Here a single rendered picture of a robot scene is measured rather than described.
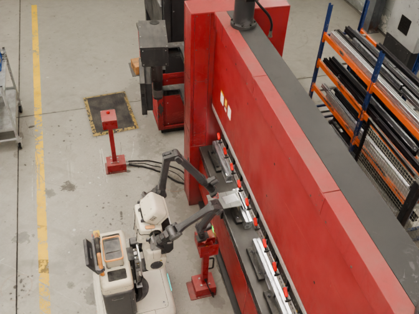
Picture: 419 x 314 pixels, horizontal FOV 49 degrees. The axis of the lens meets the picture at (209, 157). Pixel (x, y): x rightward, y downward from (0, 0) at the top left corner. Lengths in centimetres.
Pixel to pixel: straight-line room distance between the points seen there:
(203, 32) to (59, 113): 329
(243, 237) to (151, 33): 195
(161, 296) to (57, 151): 262
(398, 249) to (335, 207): 34
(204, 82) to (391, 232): 242
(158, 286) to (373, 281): 256
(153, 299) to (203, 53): 217
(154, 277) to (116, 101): 314
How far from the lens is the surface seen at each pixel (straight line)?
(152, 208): 343
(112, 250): 382
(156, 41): 418
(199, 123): 447
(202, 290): 450
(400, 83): 499
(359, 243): 222
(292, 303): 320
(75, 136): 629
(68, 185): 564
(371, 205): 240
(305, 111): 286
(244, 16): 360
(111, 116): 521
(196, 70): 411
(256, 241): 379
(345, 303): 248
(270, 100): 290
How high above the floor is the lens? 398
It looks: 43 degrees down
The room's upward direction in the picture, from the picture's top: 3 degrees clockwise
